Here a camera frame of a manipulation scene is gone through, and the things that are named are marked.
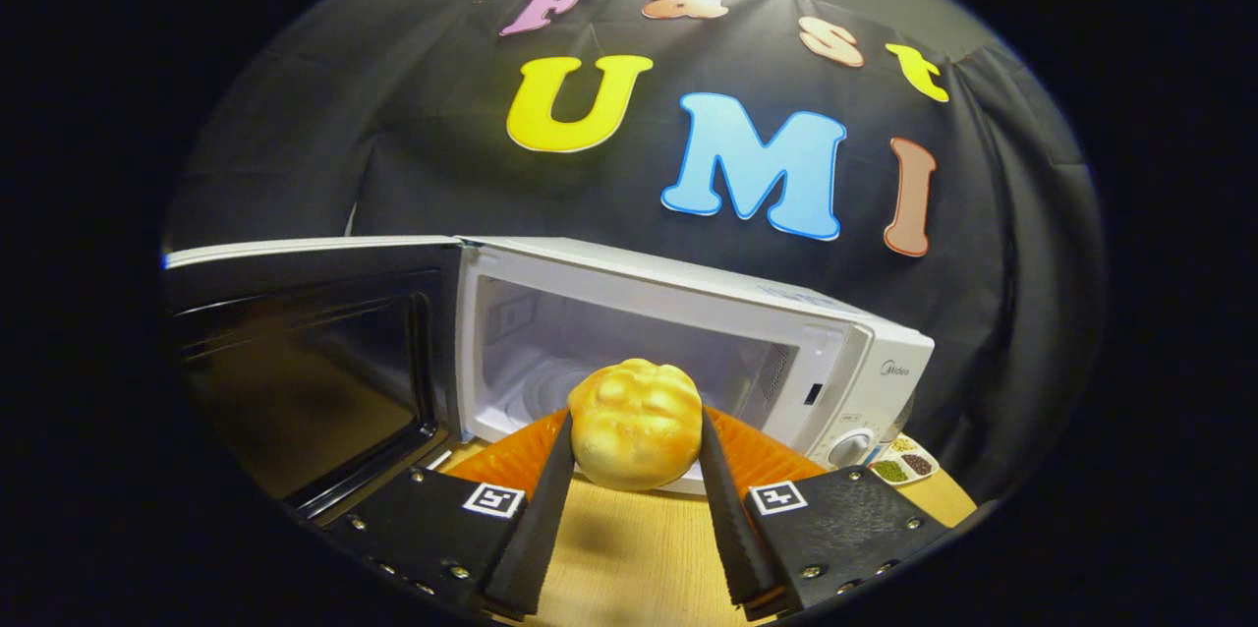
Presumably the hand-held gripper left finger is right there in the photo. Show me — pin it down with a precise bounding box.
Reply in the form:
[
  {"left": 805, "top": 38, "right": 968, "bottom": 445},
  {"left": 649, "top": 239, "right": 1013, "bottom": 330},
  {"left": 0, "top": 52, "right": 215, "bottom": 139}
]
[{"left": 324, "top": 408, "right": 576, "bottom": 620}]

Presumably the black backdrop cloth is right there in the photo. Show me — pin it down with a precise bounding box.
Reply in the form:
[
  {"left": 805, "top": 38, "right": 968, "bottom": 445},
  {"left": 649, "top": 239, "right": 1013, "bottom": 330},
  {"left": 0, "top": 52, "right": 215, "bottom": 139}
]
[{"left": 162, "top": 0, "right": 1107, "bottom": 500}]

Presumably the golden bread bun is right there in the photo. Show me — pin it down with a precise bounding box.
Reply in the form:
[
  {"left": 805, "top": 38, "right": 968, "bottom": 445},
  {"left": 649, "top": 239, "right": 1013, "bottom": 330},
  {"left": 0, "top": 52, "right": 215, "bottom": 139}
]
[{"left": 567, "top": 359, "right": 704, "bottom": 492}]

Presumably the white microwave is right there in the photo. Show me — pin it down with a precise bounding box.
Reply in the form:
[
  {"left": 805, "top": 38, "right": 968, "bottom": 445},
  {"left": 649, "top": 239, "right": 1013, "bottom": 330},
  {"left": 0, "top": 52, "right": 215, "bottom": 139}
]
[{"left": 162, "top": 235, "right": 936, "bottom": 520}]

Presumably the white divided dish with beans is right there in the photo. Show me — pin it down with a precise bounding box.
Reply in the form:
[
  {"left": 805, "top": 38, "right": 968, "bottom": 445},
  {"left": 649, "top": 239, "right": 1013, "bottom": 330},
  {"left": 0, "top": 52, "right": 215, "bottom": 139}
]
[{"left": 870, "top": 433, "right": 941, "bottom": 487}]

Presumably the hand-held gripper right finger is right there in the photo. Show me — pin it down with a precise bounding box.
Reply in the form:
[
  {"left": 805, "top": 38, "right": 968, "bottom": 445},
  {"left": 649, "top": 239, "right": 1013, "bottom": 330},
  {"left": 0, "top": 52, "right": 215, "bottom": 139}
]
[{"left": 698, "top": 406, "right": 952, "bottom": 620}]

